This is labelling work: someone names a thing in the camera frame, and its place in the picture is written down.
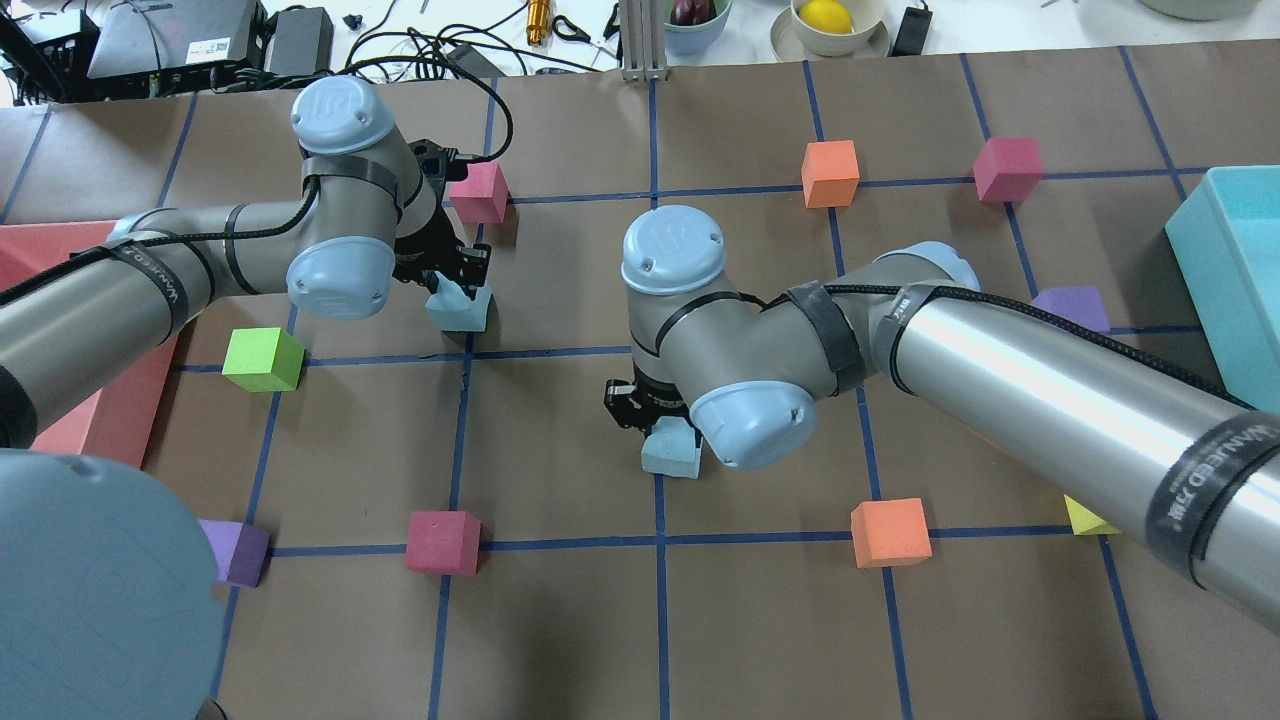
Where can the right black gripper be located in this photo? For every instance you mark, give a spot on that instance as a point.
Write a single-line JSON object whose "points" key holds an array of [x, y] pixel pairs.
{"points": [[650, 403]]}

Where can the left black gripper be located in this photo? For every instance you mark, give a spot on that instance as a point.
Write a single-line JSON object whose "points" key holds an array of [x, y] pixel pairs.
{"points": [[437, 254]]}

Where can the light blue block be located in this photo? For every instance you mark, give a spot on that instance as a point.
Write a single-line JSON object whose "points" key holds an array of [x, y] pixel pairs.
{"points": [[672, 448], [461, 316]]}

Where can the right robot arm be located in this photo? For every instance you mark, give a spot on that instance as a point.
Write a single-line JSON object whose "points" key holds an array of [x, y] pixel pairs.
{"points": [[1170, 460]]}

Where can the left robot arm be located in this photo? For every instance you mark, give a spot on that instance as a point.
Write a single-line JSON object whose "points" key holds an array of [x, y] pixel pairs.
{"points": [[108, 611]]}

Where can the pink block near left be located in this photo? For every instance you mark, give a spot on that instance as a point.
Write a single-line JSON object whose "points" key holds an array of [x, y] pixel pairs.
{"points": [[482, 197]]}

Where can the pink block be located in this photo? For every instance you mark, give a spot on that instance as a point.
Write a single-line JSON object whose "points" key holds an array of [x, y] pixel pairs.
{"points": [[482, 197], [1008, 169], [443, 542]]}

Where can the green block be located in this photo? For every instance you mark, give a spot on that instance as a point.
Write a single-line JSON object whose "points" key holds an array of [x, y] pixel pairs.
{"points": [[264, 360]]}

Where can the pink block far left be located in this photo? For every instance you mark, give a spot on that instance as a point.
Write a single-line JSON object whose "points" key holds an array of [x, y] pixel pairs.
{"points": [[443, 542]]}

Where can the scissors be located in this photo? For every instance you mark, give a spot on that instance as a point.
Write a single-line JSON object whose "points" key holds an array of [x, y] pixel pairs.
{"points": [[563, 27]]}

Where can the orange block near right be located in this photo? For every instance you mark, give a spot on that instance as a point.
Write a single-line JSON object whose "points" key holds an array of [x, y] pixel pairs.
{"points": [[830, 173]]}

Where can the orange block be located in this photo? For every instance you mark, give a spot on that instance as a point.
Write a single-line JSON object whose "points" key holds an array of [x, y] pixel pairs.
{"points": [[830, 173], [890, 533]]}

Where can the orange block far right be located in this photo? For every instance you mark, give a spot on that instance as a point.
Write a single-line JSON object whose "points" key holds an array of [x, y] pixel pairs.
{"points": [[890, 533]]}

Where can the blue bowl with fruit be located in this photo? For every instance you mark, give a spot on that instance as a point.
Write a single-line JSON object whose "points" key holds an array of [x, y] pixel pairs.
{"points": [[692, 26]]}

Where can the purple block left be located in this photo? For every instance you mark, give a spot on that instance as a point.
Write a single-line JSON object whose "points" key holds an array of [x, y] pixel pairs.
{"points": [[239, 550]]}

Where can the purple block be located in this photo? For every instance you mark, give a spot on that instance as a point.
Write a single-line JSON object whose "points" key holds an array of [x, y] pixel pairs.
{"points": [[239, 550], [1081, 305]]}

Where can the pink tray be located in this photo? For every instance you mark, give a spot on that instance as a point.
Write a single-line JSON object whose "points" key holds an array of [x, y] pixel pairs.
{"points": [[117, 421]]}

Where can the black computer box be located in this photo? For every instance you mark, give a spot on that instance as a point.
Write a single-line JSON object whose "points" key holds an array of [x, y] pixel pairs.
{"points": [[182, 41]]}

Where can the cream bowl with lemon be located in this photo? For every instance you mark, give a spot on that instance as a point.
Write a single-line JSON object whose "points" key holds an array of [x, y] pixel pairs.
{"points": [[816, 30]]}

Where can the pink block near right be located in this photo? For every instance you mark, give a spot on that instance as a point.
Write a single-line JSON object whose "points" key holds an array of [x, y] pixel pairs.
{"points": [[1008, 169]]}

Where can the black power adapter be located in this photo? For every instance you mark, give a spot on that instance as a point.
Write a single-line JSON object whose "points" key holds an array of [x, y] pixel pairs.
{"points": [[913, 31]]}

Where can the purple block right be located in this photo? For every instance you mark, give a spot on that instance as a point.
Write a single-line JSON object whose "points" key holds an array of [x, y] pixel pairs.
{"points": [[1081, 305]]}

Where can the yellow block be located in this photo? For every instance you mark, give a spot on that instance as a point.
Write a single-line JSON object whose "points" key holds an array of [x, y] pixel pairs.
{"points": [[1085, 522]]}

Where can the cyan tray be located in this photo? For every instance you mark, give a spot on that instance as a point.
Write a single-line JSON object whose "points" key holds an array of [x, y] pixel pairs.
{"points": [[1225, 237]]}

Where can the yellow handled tool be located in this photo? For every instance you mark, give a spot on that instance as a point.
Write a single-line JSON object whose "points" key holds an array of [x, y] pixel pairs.
{"points": [[538, 22]]}

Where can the aluminium frame post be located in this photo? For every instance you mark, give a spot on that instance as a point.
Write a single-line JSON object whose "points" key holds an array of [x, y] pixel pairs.
{"points": [[643, 40]]}

